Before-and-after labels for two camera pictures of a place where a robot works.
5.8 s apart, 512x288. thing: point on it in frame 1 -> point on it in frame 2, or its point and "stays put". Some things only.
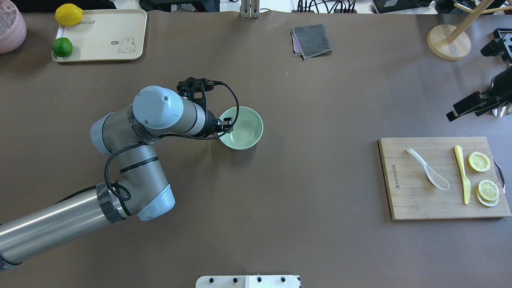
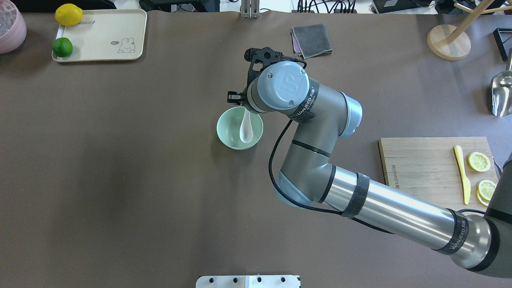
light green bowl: (247, 130) stays put
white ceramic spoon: (436, 179) -> (246, 130)
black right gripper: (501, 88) -> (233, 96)
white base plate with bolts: (248, 281) stays put
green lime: (62, 47) stays put
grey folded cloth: (311, 41) stays put
